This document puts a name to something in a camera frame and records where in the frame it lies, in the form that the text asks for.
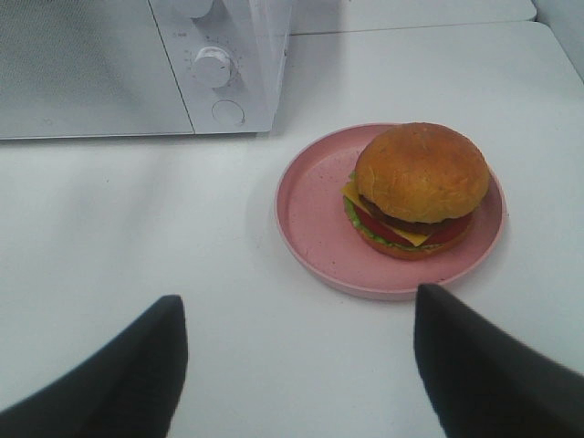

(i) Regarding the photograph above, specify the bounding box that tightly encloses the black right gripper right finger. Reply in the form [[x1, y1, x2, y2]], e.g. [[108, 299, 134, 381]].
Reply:
[[413, 284, 583, 437]]

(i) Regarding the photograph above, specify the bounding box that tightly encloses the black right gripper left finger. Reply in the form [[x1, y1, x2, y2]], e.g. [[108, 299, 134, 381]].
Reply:
[[1, 295, 188, 437]]

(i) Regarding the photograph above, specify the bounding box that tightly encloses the pink round plate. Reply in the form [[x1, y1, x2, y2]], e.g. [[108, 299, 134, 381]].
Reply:
[[275, 123, 507, 301]]

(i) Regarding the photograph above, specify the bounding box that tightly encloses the burger with sesame bun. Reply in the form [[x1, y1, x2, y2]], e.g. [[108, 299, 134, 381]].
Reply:
[[341, 122, 491, 261]]

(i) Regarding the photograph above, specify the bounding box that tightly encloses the round door release button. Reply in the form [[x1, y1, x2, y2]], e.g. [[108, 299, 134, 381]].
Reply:
[[212, 99, 245, 126]]

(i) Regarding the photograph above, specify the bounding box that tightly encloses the white microwave door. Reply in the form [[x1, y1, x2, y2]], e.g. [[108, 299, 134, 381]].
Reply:
[[1, 1, 193, 140]]

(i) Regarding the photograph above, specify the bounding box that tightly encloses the white microwave knob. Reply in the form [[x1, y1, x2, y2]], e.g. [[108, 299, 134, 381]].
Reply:
[[192, 46, 234, 89], [184, 0, 214, 18]]

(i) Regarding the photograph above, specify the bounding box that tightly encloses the white microwave oven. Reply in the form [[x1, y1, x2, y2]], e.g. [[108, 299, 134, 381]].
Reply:
[[0, 0, 293, 141]]

